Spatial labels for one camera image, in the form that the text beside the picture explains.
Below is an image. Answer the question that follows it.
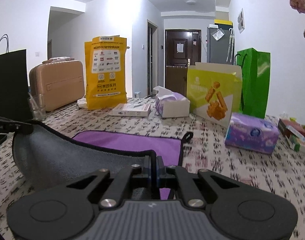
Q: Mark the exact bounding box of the open white tissue box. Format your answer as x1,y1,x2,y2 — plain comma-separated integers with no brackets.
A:
153,86,190,119

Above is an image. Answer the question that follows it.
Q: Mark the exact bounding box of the black paper shopping bag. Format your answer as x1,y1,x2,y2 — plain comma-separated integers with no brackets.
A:
0,34,33,121

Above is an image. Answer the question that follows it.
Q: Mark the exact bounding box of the flat white product box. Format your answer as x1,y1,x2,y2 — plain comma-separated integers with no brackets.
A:
109,103,150,117

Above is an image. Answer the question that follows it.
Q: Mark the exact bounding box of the calligraphy print tablecloth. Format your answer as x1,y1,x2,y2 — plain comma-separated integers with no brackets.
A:
0,99,305,239

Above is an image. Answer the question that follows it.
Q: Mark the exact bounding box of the wall picture frame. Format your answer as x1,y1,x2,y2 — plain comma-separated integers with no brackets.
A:
237,9,245,33

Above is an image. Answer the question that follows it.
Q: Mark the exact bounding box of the grey microfibre towel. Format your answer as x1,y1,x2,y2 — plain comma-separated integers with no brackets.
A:
12,121,157,191

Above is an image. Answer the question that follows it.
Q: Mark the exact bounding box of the purple tissue pack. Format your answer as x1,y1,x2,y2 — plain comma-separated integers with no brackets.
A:
225,113,279,154

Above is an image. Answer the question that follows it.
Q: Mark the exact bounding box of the yellow paper delivery bag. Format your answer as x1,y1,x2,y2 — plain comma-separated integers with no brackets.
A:
84,36,127,110

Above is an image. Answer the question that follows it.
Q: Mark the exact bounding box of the purple microfibre towel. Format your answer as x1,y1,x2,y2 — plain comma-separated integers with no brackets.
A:
72,130,182,201

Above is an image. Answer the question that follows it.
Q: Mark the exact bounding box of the green paper gift bag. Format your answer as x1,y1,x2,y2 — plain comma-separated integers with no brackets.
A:
235,48,271,119

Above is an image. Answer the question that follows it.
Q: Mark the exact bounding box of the grey refrigerator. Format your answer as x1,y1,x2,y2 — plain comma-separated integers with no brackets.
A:
207,24,233,64

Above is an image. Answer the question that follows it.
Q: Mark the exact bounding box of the clear drinking glass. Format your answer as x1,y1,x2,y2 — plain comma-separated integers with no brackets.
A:
28,93,46,121

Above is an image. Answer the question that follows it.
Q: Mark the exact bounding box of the beige hard suitcase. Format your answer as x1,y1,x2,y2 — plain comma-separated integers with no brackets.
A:
29,60,85,112

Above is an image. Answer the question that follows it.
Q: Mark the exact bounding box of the dark brown entrance door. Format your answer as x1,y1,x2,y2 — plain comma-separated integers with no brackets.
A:
164,29,202,88

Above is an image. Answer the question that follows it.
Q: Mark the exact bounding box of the yellow-green snack paper bag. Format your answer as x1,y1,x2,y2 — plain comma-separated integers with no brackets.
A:
187,62,242,128

